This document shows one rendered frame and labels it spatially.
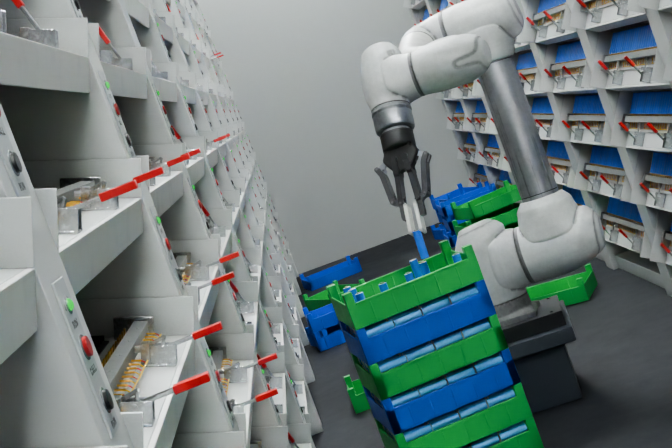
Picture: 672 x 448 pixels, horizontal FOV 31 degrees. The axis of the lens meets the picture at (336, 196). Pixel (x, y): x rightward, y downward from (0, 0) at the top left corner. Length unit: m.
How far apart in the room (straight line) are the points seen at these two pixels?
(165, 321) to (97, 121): 0.27
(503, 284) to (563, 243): 0.19
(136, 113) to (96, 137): 0.70
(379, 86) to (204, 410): 1.25
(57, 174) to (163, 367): 0.32
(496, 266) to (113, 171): 1.79
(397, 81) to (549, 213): 0.69
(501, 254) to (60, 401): 2.40
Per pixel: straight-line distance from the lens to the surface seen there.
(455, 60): 2.66
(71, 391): 0.89
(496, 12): 3.18
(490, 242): 3.21
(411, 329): 2.59
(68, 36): 1.58
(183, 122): 2.96
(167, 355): 1.40
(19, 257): 0.88
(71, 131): 1.58
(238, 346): 2.30
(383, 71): 2.69
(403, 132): 2.66
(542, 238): 3.18
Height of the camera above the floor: 0.97
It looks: 5 degrees down
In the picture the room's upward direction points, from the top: 20 degrees counter-clockwise
